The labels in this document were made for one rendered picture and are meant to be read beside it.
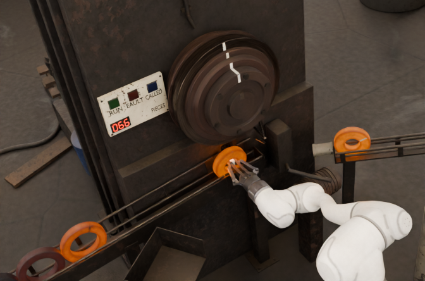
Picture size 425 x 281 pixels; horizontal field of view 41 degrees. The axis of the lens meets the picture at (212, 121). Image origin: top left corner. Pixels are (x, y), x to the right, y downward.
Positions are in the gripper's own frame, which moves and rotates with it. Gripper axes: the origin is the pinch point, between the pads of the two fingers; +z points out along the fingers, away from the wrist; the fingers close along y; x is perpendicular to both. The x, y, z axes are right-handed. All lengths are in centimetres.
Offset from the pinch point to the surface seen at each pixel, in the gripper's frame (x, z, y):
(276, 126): 3.6, 1.5, 25.8
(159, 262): -15, -19, -46
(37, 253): 2, 0, -86
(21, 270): -2, 0, -94
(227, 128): 27.9, -10.0, -4.3
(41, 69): -73, 230, -32
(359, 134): 1, -22, 53
